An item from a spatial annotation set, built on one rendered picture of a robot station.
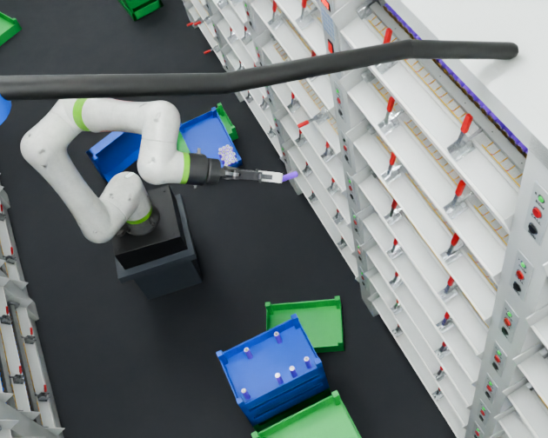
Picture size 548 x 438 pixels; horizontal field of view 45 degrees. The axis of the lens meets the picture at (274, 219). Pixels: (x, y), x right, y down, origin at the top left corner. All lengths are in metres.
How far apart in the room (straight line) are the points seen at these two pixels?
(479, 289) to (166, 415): 1.53
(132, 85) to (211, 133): 2.52
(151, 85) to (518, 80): 0.53
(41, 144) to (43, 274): 1.17
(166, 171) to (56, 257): 1.45
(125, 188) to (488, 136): 1.52
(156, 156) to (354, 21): 0.69
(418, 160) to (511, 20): 0.45
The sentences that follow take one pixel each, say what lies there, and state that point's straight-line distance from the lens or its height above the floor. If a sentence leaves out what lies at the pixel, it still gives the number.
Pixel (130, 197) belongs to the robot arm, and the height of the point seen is 0.61.
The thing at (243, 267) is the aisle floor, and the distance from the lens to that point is 2.85.
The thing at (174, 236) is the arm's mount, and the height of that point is 0.38.
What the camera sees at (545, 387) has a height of 1.08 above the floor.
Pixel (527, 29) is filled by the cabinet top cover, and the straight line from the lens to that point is 1.09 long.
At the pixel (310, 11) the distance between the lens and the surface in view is 1.82.
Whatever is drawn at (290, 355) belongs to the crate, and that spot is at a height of 0.32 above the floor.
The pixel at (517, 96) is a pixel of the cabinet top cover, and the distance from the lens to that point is 0.99.
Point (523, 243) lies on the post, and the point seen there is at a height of 1.46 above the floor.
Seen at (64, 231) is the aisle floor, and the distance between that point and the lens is 3.29.
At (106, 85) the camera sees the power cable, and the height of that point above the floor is 1.95.
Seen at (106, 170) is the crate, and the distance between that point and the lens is 3.39.
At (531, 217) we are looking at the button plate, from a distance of 1.06.
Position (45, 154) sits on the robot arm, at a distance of 2.14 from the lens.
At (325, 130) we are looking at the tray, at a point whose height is 0.89.
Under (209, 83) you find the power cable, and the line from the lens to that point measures 0.77.
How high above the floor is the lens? 2.41
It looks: 55 degrees down
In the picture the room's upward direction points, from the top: 18 degrees counter-clockwise
